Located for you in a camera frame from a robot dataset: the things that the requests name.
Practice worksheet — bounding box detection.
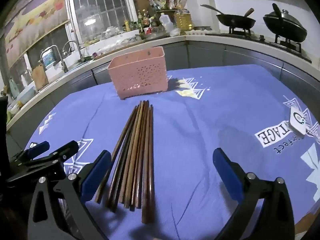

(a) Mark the fruit print wall poster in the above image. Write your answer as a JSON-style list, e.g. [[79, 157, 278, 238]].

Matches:
[[4, 0, 70, 68]]

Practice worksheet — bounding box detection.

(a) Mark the white water purifier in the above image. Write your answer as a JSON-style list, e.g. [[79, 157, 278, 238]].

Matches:
[[41, 49, 57, 68]]

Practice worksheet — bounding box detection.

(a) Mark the large cooking oil bottle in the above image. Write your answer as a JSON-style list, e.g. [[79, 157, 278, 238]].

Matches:
[[174, 9, 194, 32]]

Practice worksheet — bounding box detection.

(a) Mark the white plastic jug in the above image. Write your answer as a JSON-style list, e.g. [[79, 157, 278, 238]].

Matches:
[[159, 12, 174, 32]]

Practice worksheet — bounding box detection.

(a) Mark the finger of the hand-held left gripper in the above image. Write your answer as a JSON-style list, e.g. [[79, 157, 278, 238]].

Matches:
[[11, 141, 50, 166], [6, 140, 79, 187]]

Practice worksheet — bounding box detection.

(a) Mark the bundle of wooden chopsticks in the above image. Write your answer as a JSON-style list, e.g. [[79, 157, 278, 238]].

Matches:
[[94, 100, 155, 224]]

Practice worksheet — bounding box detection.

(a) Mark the black wok with wooden handle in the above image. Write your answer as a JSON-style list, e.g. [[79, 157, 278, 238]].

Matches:
[[216, 8, 257, 29]]

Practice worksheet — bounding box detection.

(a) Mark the curved steel faucet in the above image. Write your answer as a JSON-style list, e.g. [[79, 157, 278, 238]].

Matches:
[[62, 40, 83, 60]]

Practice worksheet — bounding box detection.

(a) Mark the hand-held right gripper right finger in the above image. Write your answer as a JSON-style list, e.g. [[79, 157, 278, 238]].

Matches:
[[212, 148, 297, 240]]

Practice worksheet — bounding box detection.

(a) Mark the angular steel faucet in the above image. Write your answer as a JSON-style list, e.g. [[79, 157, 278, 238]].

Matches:
[[40, 45, 68, 73]]

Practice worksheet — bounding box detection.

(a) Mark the pink plastic basket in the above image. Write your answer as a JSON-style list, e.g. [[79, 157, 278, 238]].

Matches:
[[108, 46, 168, 100]]

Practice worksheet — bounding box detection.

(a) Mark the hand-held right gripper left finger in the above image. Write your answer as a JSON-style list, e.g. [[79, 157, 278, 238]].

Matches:
[[27, 150, 112, 240]]

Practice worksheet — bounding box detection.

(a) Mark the black gas stove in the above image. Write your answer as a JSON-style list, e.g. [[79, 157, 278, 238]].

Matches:
[[207, 26, 313, 63]]

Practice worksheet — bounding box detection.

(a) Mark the blue printed tablecloth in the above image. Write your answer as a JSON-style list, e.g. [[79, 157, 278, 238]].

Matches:
[[25, 64, 320, 240]]

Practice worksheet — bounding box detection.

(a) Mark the pile of snack bags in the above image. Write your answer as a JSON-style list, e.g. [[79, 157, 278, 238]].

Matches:
[[147, 0, 188, 12]]

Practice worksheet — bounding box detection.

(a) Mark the white printed card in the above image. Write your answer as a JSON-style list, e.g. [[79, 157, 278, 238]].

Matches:
[[287, 109, 307, 140]]

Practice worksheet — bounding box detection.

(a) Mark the black wok with steel lid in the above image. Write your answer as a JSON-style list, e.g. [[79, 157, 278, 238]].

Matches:
[[263, 4, 308, 43]]

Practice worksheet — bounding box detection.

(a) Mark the wooden cutting board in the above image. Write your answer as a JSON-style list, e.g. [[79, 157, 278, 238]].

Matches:
[[31, 64, 49, 92]]

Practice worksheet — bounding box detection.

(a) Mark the barred window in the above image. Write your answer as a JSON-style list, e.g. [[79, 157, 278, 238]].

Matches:
[[64, 0, 137, 43]]

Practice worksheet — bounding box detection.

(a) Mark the group of condiment bottles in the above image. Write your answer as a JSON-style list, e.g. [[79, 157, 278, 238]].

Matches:
[[122, 9, 160, 34]]

